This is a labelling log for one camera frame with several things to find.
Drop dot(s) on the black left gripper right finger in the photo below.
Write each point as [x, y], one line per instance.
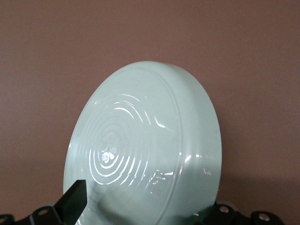
[222, 214]

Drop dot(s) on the pale green round plate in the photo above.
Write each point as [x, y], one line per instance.
[140, 117]

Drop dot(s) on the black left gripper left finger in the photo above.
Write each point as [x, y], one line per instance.
[75, 199]

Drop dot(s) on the brown table cover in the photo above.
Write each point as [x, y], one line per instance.
[47, 47]

